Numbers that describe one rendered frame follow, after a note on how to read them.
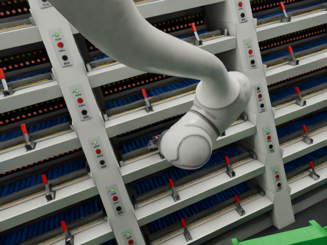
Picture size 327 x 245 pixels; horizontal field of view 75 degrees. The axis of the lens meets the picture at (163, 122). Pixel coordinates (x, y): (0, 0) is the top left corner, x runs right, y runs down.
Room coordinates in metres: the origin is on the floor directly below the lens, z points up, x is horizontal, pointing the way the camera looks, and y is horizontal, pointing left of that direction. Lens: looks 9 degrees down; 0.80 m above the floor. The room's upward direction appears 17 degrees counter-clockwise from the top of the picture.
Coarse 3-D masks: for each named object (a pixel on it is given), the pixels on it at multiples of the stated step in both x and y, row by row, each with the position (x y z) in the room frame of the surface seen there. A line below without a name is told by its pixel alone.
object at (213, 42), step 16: (192, 16) 1.02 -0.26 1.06; (176, 32) 1.02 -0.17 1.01; (192, 32) 1.02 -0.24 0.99; (208, 32) 0.96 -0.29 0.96; (224, 32) 0.93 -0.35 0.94; (96, 48) 0.94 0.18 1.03; (208, 48) 0.88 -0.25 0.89; (224, 48) 0.90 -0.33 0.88; (96, 64) 0.84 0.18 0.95; (112, 64) 0.83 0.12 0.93; (96, 80) 0.78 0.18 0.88; (112, 80) 0.80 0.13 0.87
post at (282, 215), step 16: (208, 16) 1.06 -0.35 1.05; (224, 16) 0.94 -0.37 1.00; (240, 32) 0.90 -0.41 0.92; (240, 48) 0.90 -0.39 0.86; (256, 48) 0.91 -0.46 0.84; (240, 64) 0.91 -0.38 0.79; (256, 80) 0.91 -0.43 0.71; (256, 112) 0.90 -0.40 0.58; (256, 128) 0.90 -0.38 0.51; (272, 128) 0.91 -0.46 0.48; (256, 144) 0.92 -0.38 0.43; (272, 160) 0.91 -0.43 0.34; (256, 176) 0.98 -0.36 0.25; (272, 176) 0.90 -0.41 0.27; (272, 192) 0.90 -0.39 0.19; (288, 192) 0.92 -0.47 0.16; (272, 208) 0.91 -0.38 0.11; (288, 208) 0.91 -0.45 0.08; (288, 224) 0.91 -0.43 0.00
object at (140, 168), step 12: (240, 120) 0.95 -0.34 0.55; (252, 120) 0.91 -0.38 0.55; (144, 132) 0.96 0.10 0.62; (228, 132) 0.89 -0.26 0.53; (240, 132) 0.88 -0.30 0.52; (252, 132) 0.90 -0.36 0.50; (216, 144) 0.86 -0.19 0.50; (120, 156) 0.83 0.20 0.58; (144, 156) 0.85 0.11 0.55; (156, 156) 0.83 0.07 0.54; (120, 168) 0.81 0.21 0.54; (132, 168) 0.79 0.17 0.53; (144, 168) 0.79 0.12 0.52; (156, 168) 0.81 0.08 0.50; (132, 180) 0.79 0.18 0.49
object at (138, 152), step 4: (236, 120) 0.96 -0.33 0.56; (140, 148) 0.86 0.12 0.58; (144, 148) 0.86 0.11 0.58; (128, 152) 0.85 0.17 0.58; (132, 152) 0.85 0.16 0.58; (136, 152) 0.84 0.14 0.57; (140, 152) 0.85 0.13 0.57; (144, 152) 0.86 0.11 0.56; (152, 152) 0.85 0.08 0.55; (124, 156) 0.83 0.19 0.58; (128, 156) 0.84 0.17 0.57; (132, 156) 0.85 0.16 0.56; (136, 156) 0.85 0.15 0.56; (124, 160) 0.84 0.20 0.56; (128, 160) 0.83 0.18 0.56
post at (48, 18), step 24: (48, 24) 0.75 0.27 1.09; (48, 48) 0.75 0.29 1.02; (72, 48) 0.76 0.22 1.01; (72, 72) 0.76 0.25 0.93; (72, 96) 0.75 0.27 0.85; (96, 120) 0.76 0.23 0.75; (96, 168) 0.75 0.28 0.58; (120, 192) 0.76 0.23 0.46; (120, 216) 0.76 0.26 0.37; (120, 240) 0.75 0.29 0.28
